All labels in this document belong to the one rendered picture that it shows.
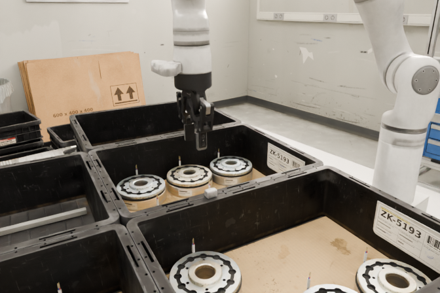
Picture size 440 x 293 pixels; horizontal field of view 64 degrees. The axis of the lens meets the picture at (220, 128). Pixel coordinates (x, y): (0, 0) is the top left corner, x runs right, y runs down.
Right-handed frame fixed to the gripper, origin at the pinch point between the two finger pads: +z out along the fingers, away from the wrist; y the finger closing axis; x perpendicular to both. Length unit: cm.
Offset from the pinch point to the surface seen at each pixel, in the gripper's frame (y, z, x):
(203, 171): 3.0, 9.6, -3.2
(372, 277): -38.5, 10.2, -9.5
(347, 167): 13, 26, -62
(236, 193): -19.9, 3.0, 1.8
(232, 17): 324, -15, -195
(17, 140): 153, 43, 42
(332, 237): -26.2, 13.2, -14.6
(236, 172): -1.0, 9.7, -9.3
